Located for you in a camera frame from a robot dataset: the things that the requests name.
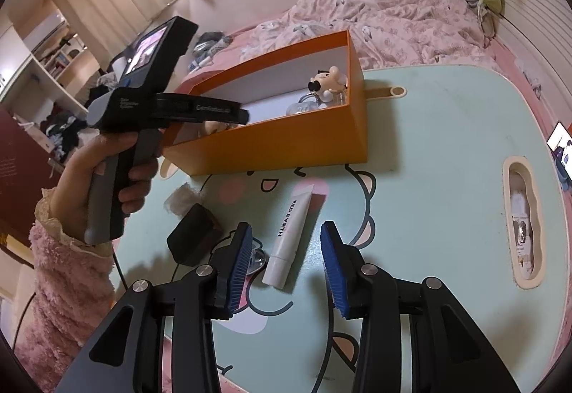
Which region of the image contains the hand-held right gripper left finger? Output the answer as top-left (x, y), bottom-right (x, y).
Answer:
top-left (54, 222), bottom-right (254, 393)

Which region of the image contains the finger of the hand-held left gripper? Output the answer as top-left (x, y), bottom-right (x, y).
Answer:
top-left (153, 92), bottom-right (250, 126)

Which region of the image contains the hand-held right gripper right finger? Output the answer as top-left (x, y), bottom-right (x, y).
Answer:
top-left (320, 221), bottom-right (521, 393)

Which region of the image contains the clear plastic dome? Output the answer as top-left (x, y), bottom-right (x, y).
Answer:
top-left (243, 241), bottom-right (270, 274)

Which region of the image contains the white cosmetic tube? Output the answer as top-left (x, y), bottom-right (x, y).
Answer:
top-left (261, 185), bottom-right (329, 290)

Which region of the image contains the orange cardboard box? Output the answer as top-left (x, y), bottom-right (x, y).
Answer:
top-left (161, 30), bottom-right (369, 177)

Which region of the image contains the clear wrapper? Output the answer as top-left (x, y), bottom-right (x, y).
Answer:
top-left (163, 183), bottom-right (203, 217)

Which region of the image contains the cartoon toy figure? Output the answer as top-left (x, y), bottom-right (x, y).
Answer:
top-left (307, 66), bottom-right (349, 101)

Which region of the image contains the person's left forearm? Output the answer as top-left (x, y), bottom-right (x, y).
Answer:
top-left (13, 185), bottom-right (120, 392)

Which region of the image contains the person's left hand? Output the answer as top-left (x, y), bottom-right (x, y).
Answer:
top-left (49, 131), bottom-right (160, 243)

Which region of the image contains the small black case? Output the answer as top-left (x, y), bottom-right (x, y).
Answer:
top-left (166, 203), bottom-right (223, 267)

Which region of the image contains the grey striped clothing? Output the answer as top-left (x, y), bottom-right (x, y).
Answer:
top-left (194, 32), bottom-right (231, 63)

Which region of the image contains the white air conditioner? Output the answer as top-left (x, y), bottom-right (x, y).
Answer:
top-left (23, 11), bottom-right (69, 44)

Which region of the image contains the dark red cabinet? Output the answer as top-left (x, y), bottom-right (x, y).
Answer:
top-left (0, 105), bottom-right (53, 233)

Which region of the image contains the white paper packet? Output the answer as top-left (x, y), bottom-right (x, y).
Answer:
top-left (511, 190), bottom-right (535, 276)

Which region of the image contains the pink floral blanket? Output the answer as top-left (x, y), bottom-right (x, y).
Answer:
top-left (226, 0), bottom-right (503, 72)

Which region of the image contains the smartphone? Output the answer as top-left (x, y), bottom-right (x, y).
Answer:
top-left (547, 120), bottom-right (572, 166)

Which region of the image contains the pink bed sheet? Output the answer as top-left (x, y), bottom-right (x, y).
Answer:
top-left (223, 0), bottom-right (572, 144)

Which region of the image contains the white wall shelf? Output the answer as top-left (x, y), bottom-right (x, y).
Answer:
top-left (0, 24), bottom-right (101, 161)

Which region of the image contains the black cable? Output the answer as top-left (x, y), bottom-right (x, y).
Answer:
top-left (111, 241), bottom-right (128, 289)

